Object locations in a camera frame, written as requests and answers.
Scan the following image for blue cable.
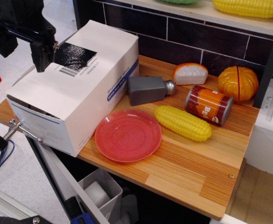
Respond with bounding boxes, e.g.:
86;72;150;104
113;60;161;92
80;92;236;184
0;139;15;183

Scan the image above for blue black handled tool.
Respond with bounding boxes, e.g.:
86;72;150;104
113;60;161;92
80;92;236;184
64;196;94;224

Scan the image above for grey plastic bin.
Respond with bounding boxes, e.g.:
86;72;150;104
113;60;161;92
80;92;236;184
78;168;123;224

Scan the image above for white toy bread slice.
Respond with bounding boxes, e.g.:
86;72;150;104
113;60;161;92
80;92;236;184
173;63;208;85

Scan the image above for metal screw clamp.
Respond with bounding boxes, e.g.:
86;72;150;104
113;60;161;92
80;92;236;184
0;119;43;151

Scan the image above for white cabinet at right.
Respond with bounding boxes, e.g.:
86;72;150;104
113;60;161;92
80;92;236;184
245;79;273;175

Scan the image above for white block in bin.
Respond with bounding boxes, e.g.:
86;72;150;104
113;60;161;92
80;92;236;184
84;181;110;208

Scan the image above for white cardboard mask box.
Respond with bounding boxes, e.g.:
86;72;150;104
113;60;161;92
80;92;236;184
7;21;139;157

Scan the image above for wooden upper shelf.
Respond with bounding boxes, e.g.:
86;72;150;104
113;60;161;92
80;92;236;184
119;0;273;35

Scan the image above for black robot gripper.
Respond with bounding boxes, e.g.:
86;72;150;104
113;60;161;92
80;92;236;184
0;0;58;73

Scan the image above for toy bean can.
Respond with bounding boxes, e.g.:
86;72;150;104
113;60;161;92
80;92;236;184
184;84;234;125

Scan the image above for grey salt shaker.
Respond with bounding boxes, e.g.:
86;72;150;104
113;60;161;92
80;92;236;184
128;77;176;106

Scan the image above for yellow toy corn on table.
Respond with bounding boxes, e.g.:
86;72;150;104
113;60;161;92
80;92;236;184
154;105;212;141

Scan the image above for red plastic plate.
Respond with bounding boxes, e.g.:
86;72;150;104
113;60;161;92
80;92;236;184
95;110;162;162

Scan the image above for green basket on shelf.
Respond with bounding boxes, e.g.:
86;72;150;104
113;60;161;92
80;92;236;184
161;0;200;5

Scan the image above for orange toy pumpkin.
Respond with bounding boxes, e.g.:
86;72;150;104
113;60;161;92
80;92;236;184
218;65;259;102

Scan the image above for yellow toy corn on shelf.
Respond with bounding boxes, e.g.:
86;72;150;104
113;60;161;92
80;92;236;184
212;0;273;19

